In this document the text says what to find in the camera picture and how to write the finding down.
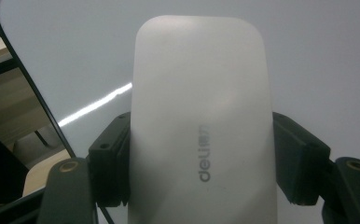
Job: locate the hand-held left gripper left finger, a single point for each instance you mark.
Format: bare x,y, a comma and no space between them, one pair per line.
108,165

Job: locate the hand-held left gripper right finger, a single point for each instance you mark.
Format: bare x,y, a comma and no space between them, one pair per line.
299,158

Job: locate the white whiteboard eraser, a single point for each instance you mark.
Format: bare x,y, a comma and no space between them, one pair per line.
200,109

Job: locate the wooden table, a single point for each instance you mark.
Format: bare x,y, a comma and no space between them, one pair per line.
44,174

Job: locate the white whiteboard with red scribble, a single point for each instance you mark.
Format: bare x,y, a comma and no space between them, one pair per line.
75,56

